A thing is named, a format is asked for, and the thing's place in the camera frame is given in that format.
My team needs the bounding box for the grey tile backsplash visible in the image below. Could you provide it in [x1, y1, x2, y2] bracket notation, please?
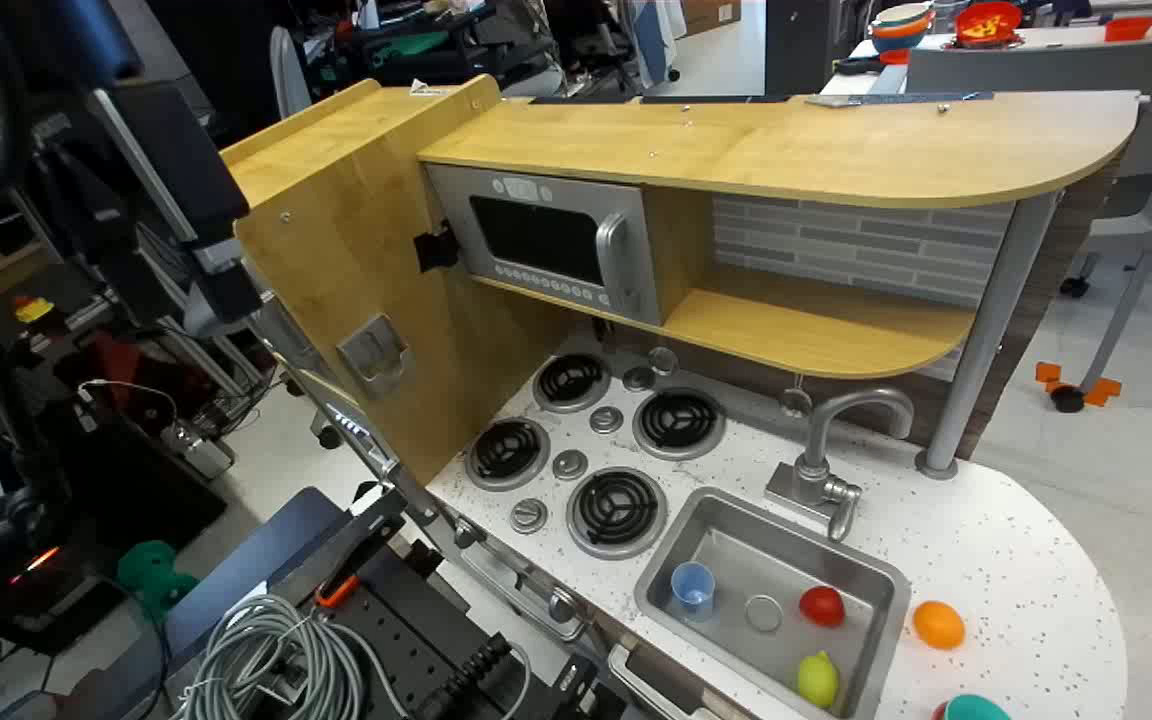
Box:
[706, 195, 1016, 311]

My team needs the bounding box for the green plastic object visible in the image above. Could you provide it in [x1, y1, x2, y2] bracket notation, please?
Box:
[112, 536, 201, 625]

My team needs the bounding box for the black side knob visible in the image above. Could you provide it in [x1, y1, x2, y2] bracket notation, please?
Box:
[413, 226, 464, 276]

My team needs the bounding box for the grey support pole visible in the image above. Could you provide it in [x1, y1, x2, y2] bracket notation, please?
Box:
[916, 195, 1069, 479]

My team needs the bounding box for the orange plastic fruit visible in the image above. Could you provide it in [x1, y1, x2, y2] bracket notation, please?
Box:
[909, 595, 970, 657]

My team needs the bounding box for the red plastic tomato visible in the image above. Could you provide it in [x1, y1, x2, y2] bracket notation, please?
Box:
[796, 585, 847, 634]

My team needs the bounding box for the wooden toy kitchen cabinet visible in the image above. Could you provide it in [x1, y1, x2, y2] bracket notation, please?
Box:
[219, 72, 1149, 489]

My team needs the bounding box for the grey ice dispenser panel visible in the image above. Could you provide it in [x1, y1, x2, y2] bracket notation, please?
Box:
[331, 311, 409, 397]

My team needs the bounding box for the blue plastic cup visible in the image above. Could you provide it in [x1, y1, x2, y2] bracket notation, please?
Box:
[666, 562, 719, 621]

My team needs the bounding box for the black coil stove burner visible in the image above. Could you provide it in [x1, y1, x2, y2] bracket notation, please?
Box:
[564, 466, 670, 562]
[530, 348, 611, 417]
[632, 384, 726, 460]
[458, 417, 552, 491]

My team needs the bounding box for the silver toy faucet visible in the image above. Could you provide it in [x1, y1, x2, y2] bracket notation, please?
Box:
[762, 384, 918, 545]

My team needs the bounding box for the silver fridge door handle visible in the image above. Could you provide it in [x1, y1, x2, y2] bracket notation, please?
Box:
[273, 358, 405, 479]

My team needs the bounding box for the yellow plastic lemon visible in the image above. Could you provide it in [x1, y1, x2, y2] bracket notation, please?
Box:
[791, 648, 843, 714]

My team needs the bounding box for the striped background bowl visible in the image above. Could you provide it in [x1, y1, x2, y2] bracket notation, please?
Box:
[866, 0, 941, 55]

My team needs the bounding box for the silver toy microwave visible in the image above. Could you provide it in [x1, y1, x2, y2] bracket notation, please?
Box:
[426, 164, 666, 327]

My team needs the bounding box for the red bowl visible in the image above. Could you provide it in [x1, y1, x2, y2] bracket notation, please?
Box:
[950, 0, 1026, 54]

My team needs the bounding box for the white speckled kitchen countertop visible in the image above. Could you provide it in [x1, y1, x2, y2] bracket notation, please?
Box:
[424, 337, 1130, 720]

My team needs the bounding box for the grey background table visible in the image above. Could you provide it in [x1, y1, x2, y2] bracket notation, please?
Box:
[821, 8, 1152, 137]

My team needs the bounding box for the black perforated metal block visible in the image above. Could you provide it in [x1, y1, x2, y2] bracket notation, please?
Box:
[331, 551, 567, 720]

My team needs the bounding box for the blue-grey padded panel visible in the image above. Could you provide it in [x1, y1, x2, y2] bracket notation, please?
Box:
[156, 484, 384, 673]

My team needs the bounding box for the round sink drain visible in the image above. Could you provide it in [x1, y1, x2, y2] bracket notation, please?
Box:
[738, 594, 789, 638]

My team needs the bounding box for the silver toy sink basin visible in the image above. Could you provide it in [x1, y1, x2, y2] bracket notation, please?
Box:
[632, 484, 913, 720]

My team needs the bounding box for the grey coiled cable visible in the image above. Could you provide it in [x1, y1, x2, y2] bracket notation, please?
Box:
[170, 594, 409, 720]

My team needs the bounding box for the teal plastic cup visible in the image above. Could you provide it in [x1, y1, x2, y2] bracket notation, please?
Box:
[941, 692, 1016, 720]

